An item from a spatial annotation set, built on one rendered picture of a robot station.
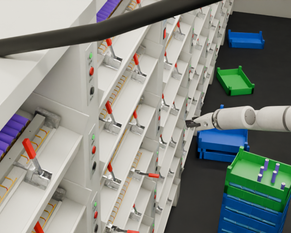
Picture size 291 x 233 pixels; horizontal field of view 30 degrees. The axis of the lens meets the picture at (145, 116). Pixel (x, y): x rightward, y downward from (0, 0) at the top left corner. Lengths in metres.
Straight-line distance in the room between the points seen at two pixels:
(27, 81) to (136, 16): 0.18
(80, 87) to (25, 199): 0.23
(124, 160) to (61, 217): 0.49
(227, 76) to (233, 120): 2.30
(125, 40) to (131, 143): 0.39
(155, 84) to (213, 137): 1.72
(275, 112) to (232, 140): 1.58
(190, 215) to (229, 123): 1.08
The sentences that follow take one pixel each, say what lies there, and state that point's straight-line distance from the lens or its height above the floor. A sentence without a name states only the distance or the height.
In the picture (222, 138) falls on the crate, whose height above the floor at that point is 0.08.
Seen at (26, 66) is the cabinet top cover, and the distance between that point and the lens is 0.78.
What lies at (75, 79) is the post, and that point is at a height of 1.61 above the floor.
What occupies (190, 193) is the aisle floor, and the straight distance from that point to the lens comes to 3.16.
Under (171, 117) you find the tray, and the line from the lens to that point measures 2.45.
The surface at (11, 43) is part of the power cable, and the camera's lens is 0.79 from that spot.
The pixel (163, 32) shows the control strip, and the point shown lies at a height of 1.38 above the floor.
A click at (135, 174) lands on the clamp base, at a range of 1.80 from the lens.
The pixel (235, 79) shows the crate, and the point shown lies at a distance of 4.28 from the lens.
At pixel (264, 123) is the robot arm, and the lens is 1.92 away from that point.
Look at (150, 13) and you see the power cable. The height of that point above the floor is 1.84.
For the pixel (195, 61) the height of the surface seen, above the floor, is 0.73.
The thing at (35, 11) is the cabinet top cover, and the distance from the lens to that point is 0.96.
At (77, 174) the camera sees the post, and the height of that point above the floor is 1.39.
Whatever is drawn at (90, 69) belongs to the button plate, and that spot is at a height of 1.61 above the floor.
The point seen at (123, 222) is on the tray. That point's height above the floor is 0.92.
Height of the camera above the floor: 2.12
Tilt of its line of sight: 34 degrees down
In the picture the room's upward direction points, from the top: 2 degrees clockwise
